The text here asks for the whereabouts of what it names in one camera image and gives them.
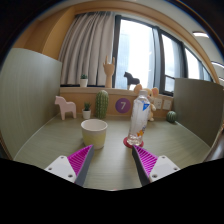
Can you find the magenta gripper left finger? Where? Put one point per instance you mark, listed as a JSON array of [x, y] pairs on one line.
[[74, 167]]

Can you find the small round green cactus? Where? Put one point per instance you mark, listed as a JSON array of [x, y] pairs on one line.
[[171, 116]]

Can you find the black framed window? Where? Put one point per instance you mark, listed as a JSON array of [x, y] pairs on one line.
[[152, 56]]

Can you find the pale yellow white cup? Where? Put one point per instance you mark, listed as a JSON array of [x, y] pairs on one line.
[[94, 132]]

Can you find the pink wooden horse figure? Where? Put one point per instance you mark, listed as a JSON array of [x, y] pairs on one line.
[[65, 107]]

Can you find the clear plastic water bottle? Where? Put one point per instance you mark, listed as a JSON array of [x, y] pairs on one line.
[[139, 118]]

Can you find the small potted plant on table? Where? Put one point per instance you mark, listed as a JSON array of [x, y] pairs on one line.
[[86, 111]]

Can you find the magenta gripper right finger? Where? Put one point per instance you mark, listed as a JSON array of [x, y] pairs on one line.
[[151, 167]]

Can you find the red round coaster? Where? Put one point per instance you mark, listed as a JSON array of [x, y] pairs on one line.
[[130, 146]]

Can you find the plush mouse toy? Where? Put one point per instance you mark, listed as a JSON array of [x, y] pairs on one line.
[[151, 95]]

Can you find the left grey-green partition panel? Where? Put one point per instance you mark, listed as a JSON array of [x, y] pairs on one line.
[[29, 82]]

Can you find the grey-green partition panel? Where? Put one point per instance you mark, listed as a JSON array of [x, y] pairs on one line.
[[199, 107], [29, 82]]

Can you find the white wall socket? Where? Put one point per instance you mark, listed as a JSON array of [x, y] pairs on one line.
[[167, 105], [158, 103]]

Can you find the wooden hand model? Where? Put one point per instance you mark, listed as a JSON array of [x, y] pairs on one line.
[[109, 69]]

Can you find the white wall socket left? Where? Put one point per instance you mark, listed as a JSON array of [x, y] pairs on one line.
[[158, 103]]

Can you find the tall green cactus decoration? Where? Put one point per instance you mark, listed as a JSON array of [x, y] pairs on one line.
[[102, 100]]

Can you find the small potted plant on sill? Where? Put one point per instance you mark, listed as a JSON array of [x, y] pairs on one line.
[[83, 80]]

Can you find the right grey-green partition panel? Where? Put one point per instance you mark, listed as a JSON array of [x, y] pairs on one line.
[[199, 107]]

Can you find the purple round number seven sign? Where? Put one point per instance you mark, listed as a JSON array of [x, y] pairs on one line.
[[123, 105]]

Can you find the white wall socket right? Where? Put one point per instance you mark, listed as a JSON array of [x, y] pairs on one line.
[[167, 105]]

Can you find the grey curtain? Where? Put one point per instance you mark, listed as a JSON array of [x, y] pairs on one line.
[[87, 43]]

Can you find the black horse figure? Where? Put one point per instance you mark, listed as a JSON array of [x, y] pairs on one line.
[[131, 80]]

